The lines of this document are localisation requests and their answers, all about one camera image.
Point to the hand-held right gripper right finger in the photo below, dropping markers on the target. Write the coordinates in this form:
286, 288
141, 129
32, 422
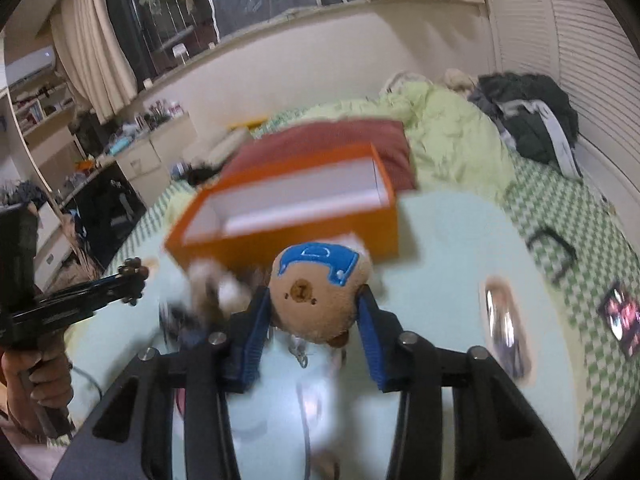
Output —
374, 345

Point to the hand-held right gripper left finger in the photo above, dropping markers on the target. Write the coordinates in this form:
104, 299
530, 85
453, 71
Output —
248, 347

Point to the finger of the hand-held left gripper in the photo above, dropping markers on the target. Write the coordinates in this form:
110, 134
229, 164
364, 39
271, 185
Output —
112, 282

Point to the orange cardboard box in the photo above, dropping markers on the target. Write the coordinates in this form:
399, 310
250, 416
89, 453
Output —
290, 210

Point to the person's left hand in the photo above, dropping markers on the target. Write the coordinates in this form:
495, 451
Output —
42, 382

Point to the small white plush toy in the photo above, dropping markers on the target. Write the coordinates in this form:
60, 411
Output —
215, 285

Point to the shiny oval object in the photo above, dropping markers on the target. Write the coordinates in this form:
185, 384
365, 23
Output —
505, 325

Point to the white cabinet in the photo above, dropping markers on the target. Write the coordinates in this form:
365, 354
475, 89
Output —
150, 155

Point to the dark red pillow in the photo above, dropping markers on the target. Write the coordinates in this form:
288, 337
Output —
330, 147

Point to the white air conditioner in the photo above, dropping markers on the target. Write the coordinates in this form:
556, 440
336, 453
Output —
29, 64

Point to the light green duvet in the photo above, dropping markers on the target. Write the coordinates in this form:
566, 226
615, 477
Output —
450, 135

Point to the beige curtain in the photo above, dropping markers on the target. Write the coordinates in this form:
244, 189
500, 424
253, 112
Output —
92, 45

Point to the dark printed card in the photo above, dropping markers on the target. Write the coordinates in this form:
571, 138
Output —
621, 312

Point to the dark clothes pile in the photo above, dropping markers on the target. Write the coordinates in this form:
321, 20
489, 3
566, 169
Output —
532, 110

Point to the wall bookshelf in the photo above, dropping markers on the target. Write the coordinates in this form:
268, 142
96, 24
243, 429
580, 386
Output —
42, 105

